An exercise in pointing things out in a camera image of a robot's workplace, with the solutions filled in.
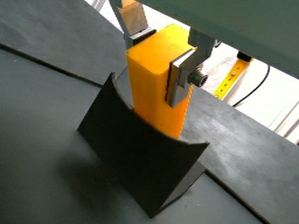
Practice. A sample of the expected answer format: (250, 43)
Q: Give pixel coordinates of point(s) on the yellow camera mount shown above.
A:
(233, 75)

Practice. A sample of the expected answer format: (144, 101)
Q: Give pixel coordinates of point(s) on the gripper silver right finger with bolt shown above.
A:
(186, 68)

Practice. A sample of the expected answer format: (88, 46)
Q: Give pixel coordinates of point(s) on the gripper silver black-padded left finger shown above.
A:
(132, 18)

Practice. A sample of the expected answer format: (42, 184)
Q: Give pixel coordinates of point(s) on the black curved fixture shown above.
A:
(157, 166)

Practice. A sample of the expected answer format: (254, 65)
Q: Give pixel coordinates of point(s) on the yellow rectangular block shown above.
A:
(149, 60)

